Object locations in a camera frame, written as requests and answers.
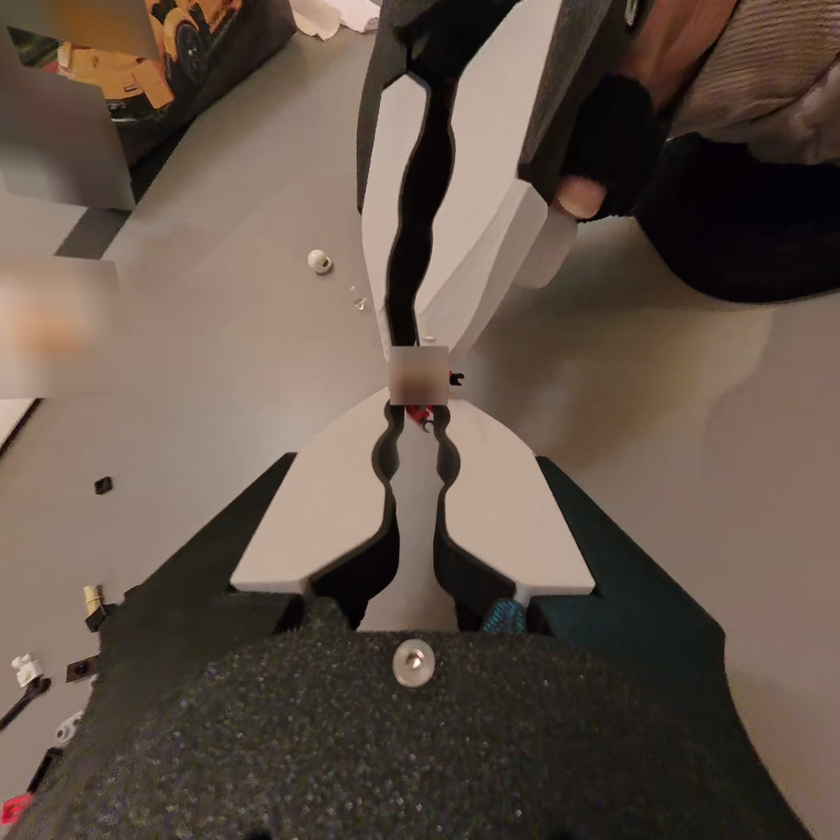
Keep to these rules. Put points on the white toy helmet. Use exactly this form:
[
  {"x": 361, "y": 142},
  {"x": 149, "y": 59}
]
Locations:
[{"x": 319, "y": 261}]

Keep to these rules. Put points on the red toy minifigure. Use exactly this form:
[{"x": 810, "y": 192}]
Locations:
[{"x": 420, "y": 415}]

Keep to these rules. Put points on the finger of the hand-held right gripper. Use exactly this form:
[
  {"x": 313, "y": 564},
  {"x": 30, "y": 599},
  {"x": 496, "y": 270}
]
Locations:
[
  {"x": 492, "y": 131},
  {"x": 384, "y": 197}
]

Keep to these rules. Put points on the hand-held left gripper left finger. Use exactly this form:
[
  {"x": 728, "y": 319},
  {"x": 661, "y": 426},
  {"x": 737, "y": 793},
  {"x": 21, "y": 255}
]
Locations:
[{"x": 308, "y": 518}]

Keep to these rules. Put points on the torn white paper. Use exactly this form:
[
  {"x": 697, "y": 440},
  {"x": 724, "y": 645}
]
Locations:
[{"x": 328, "y": 16}]

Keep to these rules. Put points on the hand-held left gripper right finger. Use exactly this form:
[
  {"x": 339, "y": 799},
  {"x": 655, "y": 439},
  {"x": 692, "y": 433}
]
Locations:
[{"x": 518, "y": 525}]

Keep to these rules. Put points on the person's right hand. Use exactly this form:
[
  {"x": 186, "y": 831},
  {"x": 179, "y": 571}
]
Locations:
[{"x": 617, "y": 151}]

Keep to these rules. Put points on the small black brick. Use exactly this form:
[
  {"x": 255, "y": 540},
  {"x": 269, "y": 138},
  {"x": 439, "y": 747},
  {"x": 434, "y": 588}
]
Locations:
[{"x": 103, "y": 484}]

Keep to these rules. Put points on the person's right forearm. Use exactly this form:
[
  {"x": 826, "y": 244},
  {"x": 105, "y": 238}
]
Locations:
[{"x": 774, "y": 85}]

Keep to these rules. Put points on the yellow car picture box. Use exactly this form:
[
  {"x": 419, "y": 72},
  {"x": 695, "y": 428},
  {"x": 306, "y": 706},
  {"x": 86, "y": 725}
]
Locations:
[{"x": 216, "y": 52}]

